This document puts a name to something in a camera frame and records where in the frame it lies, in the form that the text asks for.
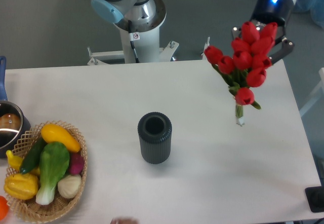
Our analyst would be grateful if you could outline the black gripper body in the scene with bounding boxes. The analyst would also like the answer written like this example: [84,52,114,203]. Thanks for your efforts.
[250,0,294,26]

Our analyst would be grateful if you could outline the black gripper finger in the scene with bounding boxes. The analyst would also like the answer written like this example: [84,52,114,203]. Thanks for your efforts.
[268,32,295,64]
[231,20,266,47]

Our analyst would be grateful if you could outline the red tulip bouquet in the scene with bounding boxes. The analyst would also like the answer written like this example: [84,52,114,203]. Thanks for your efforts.
[204,21,278,126]

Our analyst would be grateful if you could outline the dark grey ribbed vase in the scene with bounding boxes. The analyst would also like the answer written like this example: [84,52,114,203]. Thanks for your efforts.
[138,112,172,164]

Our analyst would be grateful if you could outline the person hand at bottom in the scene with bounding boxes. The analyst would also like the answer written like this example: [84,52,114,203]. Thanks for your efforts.
[110,217,139,224]

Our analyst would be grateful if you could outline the blue plastic bag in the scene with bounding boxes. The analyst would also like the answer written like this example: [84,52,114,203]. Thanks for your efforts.
[294,0,323,29]

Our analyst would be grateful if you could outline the black device at edge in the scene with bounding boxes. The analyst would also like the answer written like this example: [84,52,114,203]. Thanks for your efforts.
[305,186,323,213]

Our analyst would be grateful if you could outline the purple radish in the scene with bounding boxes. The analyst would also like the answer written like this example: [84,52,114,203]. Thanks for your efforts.
[68,153,85,175]

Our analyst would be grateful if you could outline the yellow squash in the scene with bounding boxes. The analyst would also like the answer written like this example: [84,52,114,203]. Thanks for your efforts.
[40,124,81,153]

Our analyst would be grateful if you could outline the green bok choy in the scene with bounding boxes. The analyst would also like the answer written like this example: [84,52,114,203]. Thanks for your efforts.
[35,142,70,205]

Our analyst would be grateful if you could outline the white garlic bulb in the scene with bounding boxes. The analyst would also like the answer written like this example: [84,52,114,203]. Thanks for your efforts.
[58,175,82,199]

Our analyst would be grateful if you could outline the green cucumber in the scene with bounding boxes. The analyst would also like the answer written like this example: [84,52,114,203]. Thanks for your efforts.
[19,137,47,174]

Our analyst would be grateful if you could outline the yellow gourd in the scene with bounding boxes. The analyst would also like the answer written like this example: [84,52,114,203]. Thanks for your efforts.
[6,150,41,176]

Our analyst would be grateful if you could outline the yellow pumpkin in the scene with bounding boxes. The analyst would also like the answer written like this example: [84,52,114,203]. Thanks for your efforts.
[4,173,39,200]

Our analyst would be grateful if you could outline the woven wicker basket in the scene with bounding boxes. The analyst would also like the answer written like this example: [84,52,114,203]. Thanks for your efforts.
[5,121,88,223]

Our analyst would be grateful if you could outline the orange fruit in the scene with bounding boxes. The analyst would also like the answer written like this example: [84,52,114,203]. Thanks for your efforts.
[0,196,9,220]

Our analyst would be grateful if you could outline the white frame at right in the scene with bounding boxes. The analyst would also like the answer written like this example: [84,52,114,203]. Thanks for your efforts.
[299,67,323,117]

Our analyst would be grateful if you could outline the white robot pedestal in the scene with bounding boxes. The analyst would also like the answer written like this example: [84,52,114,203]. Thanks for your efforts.
[88,0,179,65]

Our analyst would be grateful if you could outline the black cable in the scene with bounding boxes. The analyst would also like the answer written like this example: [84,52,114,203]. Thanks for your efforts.
[127,20,140,64]

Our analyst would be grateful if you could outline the blue handled steel pot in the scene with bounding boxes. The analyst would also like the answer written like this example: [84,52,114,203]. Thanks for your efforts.
[1,56,30,159]

